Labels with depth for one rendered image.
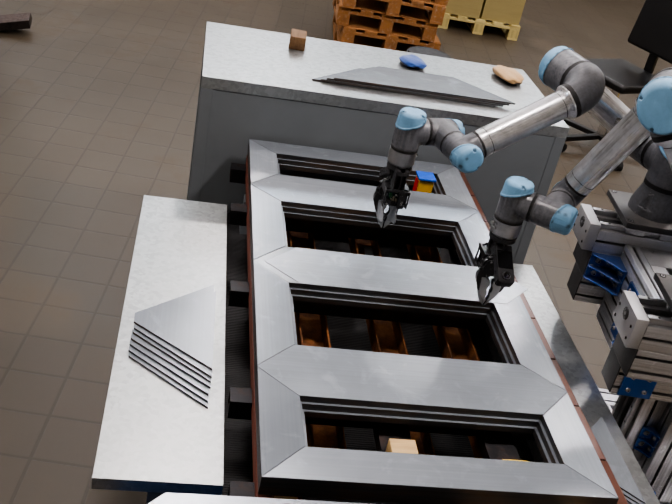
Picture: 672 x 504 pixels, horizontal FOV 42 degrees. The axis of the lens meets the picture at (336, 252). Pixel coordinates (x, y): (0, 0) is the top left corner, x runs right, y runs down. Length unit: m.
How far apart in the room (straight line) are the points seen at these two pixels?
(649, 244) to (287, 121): 1.24
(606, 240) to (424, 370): 0.89
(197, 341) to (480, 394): 0.68
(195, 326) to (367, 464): 0.62
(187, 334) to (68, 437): 0.96
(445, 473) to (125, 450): 0.66
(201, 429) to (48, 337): 1.54
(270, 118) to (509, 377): 1.34
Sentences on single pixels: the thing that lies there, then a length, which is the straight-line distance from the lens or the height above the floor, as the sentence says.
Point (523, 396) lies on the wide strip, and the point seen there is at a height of 0.86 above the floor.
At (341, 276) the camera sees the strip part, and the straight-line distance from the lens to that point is 2.35.
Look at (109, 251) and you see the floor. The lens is 3.95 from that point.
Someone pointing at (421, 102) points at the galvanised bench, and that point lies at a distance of 3.13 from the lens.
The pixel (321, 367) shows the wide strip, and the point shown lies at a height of 0.86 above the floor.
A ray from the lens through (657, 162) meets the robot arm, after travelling 2.74.
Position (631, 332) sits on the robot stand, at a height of 0.95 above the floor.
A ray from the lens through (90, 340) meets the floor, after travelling 3.43.
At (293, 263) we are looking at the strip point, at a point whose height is 0.86.
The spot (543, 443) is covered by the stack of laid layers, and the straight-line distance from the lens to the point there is 2.07.
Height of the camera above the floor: 2.09
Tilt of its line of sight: 30 degrees down
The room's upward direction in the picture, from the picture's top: 12 degrees clockwise
